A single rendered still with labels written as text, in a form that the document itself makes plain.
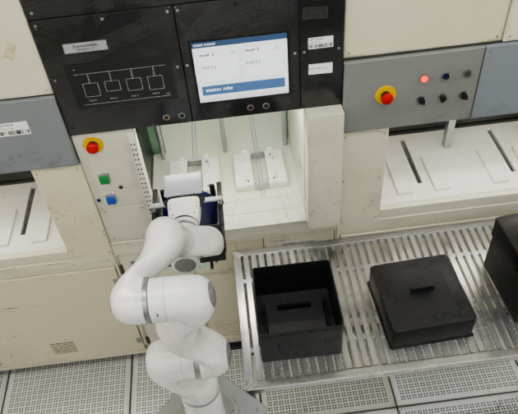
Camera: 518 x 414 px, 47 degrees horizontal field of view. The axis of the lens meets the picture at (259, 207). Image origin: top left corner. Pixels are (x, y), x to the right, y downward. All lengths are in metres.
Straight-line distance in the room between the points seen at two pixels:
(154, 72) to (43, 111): 0.37
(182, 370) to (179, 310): 0.38
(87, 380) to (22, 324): 0.46
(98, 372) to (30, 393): 0.32
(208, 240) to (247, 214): 0.73
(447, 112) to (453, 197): 0.46
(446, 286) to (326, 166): 0.59
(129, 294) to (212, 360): 0.39
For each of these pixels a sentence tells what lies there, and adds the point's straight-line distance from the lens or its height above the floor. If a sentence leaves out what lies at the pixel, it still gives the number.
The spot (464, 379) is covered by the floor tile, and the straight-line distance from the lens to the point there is 3.02.
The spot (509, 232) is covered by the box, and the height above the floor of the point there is 1.01.
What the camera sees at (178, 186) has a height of 1.27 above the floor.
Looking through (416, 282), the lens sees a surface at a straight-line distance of 2.19.
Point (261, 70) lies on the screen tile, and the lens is 1.88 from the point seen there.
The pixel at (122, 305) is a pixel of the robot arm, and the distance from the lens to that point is 1.33.
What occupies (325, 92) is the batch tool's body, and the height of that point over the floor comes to 1.45.
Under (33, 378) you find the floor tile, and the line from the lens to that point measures 3.21.
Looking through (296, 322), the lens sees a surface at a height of 0.77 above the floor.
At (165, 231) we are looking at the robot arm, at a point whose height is 1.59.
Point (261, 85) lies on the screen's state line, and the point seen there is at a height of 1.51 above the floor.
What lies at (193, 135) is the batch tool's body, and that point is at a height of 0.87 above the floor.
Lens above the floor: 2.59
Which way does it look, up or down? 46 degrees down
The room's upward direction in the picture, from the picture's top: 5 degrees counter-clockwise
